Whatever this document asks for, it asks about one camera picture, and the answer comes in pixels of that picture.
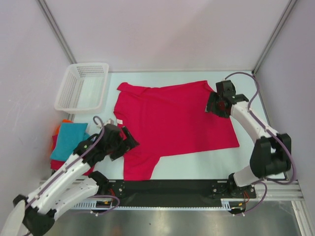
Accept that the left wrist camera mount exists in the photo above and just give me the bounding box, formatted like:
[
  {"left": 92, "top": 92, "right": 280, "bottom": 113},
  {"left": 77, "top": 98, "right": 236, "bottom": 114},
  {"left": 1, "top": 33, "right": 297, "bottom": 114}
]
[{"left": 97, "top": 118, "right": 114, "bottom": 129}]

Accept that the crimson red t shirt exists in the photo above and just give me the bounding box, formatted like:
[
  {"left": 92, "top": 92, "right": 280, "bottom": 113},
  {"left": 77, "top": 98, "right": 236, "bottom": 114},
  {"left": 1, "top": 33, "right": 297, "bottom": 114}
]
[{"left": 113, "top": 80, "right": 241, "bottom": 181}]

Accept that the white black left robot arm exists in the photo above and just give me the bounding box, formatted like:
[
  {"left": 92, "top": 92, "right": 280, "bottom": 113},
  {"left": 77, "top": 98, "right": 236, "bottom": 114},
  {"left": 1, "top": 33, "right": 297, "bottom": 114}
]
[{"left": 13, "top": 124, "right": 139, "bottom": 236}]

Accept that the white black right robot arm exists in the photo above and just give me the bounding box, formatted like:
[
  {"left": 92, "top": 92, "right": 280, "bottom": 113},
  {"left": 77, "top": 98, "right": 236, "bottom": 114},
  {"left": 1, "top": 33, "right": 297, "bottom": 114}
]
[{"left": 205, "top": 80, "right": 296, "bottom": 197}]

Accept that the red folded t shirt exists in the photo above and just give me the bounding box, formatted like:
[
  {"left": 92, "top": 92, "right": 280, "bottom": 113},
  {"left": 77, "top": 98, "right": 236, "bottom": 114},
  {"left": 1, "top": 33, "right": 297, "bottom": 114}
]
[{"left": 50, "top": 135, "right": 94, "bottom": 176}]

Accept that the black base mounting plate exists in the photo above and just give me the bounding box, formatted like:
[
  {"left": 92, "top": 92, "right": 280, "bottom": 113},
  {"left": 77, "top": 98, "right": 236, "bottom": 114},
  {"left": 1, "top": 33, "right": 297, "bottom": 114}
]
[{"left": 101, "top": 179, "right": 256, "bottom": 207}]

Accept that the white slotted cable duct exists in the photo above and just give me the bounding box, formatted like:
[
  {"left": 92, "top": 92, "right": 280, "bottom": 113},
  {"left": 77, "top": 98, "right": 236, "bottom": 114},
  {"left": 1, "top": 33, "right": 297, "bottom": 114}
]
[{"left": 71, "top": 200, "right": 243, "bottom": 211}]

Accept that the teal folded t shirt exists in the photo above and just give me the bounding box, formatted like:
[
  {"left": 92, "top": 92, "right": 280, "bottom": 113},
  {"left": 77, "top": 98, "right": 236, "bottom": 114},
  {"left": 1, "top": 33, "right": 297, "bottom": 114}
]
[{"left": 50, "top": 122, "right": 88, "bottom": 161}]

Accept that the aluminium frame rail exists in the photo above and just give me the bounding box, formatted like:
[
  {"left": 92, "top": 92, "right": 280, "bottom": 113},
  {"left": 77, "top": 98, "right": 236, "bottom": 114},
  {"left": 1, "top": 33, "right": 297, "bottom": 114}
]
[{"left": 39, "top": 179, "right": 306, "bottom": 201}]

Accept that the white perforated plastic basket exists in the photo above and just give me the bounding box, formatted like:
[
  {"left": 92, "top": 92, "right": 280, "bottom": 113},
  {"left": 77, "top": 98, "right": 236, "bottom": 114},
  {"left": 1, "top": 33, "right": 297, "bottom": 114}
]
[{"left": 54, "top": 62, "right": 109, "bottom": 115}]

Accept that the orange folded t shirt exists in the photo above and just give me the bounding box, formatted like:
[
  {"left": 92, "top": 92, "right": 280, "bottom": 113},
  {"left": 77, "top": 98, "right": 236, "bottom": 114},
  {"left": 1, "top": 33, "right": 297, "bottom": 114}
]
[{"left": 51, "top": 119, "right": 74, "bottom": 153}]

